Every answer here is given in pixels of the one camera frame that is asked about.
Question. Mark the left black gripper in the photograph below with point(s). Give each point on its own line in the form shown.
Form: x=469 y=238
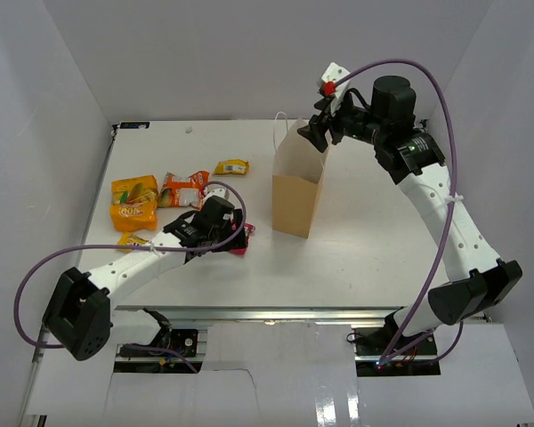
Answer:
x=227 y=240

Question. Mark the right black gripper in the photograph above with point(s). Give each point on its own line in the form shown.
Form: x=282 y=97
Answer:
x=325 y=124

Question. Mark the magenta candy packet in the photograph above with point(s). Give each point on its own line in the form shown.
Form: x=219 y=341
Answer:
x=239 y=244

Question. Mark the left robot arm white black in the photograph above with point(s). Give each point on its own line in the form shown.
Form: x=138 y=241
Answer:
x=83 y=313

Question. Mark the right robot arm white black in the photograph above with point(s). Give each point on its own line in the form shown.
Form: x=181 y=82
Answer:
x=478 y=278

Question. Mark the brown paper bag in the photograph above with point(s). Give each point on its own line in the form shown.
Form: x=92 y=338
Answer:
x=297 y=176

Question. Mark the large yellow snack bag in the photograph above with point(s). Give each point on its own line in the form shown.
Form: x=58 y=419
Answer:
x=134 y=202

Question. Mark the orange snack packet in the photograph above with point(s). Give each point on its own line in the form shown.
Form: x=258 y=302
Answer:
x=183 y=191

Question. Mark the small yellow snack packet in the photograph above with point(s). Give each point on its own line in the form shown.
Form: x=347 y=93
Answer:
x=233 y=166

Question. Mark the small yellow candy packet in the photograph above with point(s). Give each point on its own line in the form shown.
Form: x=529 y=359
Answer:
x=128 y=240

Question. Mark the blue label left corner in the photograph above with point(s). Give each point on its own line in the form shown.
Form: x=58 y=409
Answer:
x=134 y=125

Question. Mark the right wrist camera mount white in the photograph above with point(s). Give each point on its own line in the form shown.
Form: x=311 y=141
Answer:
x=334 y=82

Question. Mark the aluminium table front rail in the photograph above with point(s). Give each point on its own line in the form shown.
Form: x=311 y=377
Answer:
x=273 y=313

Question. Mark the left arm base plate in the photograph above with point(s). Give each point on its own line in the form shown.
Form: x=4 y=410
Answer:
x=169 y=352

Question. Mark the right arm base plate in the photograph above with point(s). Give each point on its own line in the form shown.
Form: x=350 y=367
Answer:
x=370 y=342

